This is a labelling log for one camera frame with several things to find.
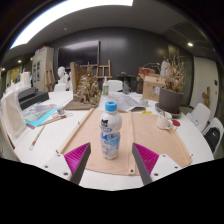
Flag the small pale round cup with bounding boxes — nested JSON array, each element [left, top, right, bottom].
[[139, 97, 150, 108]]

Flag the open printed magazine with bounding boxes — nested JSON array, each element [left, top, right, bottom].
[[107, 92, 148, 113]]

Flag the white stretched canvas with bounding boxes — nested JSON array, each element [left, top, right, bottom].
[[0, 89, 28, 161]]

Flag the blue-capped white drink bottle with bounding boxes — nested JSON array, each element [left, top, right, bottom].
[[99, 100, 123, 160]]

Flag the round ceiling spotlights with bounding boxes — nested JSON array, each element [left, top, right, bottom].
[[0, 41, 195, 72]]

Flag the clear spray bottle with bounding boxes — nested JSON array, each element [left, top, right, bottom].
[[122, 79, 132, 95]]

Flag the colourful picture book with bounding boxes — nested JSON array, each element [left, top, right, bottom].
[[22, 102, 58, 129]]

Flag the beige canvas sheet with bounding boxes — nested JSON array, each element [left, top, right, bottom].
[[57, 108, 193, 177]]

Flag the black case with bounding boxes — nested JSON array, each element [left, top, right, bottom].
[[17, 87, 50, 111]]

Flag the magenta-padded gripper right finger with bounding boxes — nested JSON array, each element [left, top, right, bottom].
[[132, 142, 183, 185]]

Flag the white ceramic mug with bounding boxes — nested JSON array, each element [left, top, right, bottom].
[[155, 110, 174, 131]]

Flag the black wall-mounted screen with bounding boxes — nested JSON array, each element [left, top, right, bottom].
[[57, 40, 101, 69]]

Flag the dried plant in grey pot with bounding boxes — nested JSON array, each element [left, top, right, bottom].
[[158, 54, 187, 114]]

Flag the grey plant pot saucer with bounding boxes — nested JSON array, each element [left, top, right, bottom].
[[154, 102, 183, 119]]

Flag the green-labelled clear bottle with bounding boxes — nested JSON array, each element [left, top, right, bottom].
[[102, 75, 110, 97]]

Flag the wooden easel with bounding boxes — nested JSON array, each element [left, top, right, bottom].
[[95, 59, 113, 81], [44, 61, 56, 93]]

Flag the white plastic chair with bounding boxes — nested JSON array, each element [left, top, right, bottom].
[[201, 117, 224, 156], [105, 79, 124, 94], [185, 102, 212, 133]]

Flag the white plaster bust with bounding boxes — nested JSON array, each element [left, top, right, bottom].
[[57, 65, 71, 92]]

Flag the wooden figure sculpture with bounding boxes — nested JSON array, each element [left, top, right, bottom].
[[201, 85, 212, 108]]

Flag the white cabinet with photos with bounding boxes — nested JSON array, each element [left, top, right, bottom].
[[31, 46, 55, 93]]

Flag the thin red paintbrush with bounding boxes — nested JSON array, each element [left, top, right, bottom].
[[29, 124, 47, 151]]

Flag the brown cardboard box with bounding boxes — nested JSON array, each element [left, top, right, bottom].
[[142, 73, 166, 103]]

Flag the wooden-handled paintbrush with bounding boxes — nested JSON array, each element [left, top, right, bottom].
[[37, 113, 74, 128]]

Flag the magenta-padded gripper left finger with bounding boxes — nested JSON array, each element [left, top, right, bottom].
[[42, 142, 92, 185]]

